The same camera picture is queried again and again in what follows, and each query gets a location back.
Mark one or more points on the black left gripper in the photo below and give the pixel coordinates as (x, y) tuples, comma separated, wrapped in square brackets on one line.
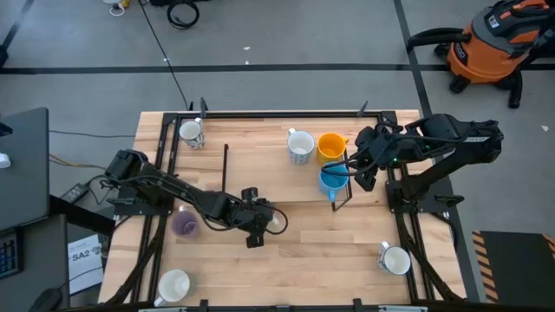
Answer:
[(251, 216)]

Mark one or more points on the orange shop vacuum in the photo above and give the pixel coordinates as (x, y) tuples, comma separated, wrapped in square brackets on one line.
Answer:
[(481, 56)]

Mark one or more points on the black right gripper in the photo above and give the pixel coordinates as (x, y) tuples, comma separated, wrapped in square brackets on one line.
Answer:
[(373, 151)]

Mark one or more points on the plain light blue mug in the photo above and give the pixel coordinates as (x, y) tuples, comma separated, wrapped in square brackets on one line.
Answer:
[(331, 185)]

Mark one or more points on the black yellow hazard mat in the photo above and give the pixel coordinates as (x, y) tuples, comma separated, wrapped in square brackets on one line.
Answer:
[(516, 268)]

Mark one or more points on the black computer mouse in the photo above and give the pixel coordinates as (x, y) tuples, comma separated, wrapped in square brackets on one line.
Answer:
[(45, 301)]

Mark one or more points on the plain yellow mug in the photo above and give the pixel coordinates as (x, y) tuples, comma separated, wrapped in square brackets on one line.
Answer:
[(329, 147)]

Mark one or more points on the blue white leaf pattern mug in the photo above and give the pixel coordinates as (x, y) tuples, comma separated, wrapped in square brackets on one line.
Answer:
[(396, 261)]

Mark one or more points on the black metal rig frame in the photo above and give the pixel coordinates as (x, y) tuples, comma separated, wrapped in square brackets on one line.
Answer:
[(277, 115)]

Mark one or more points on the white printed paper sheet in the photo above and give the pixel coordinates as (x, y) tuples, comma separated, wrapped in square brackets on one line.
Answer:
[(84, 268)]

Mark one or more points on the purple and white mug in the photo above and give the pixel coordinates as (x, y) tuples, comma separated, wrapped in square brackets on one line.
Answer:
[(184, 225)]

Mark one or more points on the navy floral pattern mug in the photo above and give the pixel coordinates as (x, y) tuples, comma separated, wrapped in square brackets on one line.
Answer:
[(191, 130)]

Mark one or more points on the small white desk object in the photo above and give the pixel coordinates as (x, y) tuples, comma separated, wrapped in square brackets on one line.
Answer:
[(3, 161)]

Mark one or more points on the white mug with yellow dots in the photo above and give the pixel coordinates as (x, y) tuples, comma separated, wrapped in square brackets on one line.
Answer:
[(278, 222)]

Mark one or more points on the black power adapter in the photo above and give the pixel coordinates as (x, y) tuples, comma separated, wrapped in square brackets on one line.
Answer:
[(76, 193)]

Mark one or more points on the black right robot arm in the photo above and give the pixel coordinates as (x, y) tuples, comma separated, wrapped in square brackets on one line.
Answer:
[(455, 134)]

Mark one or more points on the blue lattice pattern mug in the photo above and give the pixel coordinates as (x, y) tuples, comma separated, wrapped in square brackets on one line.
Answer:
[(300, 145)]

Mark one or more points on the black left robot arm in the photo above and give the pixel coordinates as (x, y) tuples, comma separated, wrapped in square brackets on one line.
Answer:
[(182, 193)]

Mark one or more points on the backlit keyboard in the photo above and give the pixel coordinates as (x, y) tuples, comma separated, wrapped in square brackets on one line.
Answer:
[(8, 255)]

